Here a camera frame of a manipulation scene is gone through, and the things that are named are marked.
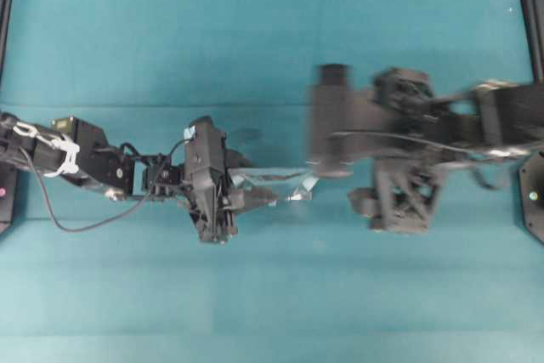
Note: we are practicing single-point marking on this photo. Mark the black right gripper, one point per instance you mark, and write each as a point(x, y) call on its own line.
point(338, 115)

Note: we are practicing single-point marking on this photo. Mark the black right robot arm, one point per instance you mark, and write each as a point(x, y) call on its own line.
point(415, 137)

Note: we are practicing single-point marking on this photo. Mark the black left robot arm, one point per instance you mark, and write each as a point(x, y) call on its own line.
point(79, 153)

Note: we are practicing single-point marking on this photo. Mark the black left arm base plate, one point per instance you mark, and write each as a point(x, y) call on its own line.
point(9, 179)

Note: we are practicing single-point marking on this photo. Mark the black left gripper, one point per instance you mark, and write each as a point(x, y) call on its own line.
point(207, 183)

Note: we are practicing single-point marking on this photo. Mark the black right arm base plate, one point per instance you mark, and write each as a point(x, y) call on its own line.
point(530, 181)

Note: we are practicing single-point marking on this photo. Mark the black aluminium frame rail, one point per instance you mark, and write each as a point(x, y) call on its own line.
point(533, 21)

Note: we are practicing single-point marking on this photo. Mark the silver zip bag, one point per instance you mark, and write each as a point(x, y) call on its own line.
point(272, 185)

